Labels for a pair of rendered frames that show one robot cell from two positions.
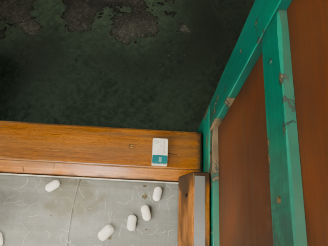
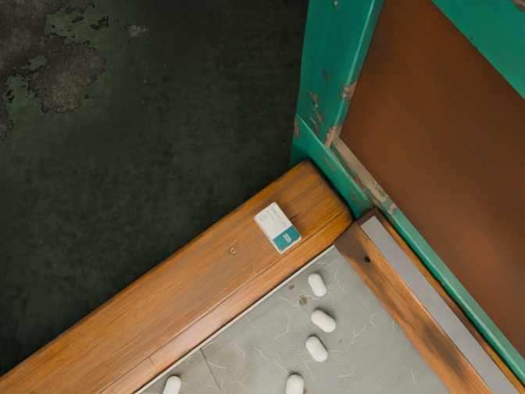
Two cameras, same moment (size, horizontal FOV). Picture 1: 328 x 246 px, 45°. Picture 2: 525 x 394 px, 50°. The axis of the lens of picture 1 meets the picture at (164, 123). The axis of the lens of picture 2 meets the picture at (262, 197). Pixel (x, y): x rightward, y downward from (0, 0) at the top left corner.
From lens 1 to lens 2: 19 cm
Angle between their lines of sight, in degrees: 10
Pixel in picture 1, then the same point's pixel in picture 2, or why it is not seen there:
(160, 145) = (273, 218)
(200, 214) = (408, 270)
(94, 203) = (246, 365)
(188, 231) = (410, 305)
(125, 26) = (55, 86)
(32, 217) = not seen: outside the picture
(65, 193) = (196, 383)
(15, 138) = (65, 370)
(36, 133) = (89, 339)
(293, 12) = not seen: outside the picture
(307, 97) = not seen: outside the picture
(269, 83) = (477, 21)
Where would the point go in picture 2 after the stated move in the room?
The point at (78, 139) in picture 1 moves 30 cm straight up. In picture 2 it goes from (155, 299) to (83, 268)
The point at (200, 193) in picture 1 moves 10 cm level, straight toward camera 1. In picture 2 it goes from (387, 243) to (388, 330)
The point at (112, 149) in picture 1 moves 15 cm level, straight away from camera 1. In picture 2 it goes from (212, 274) to (128, 205)
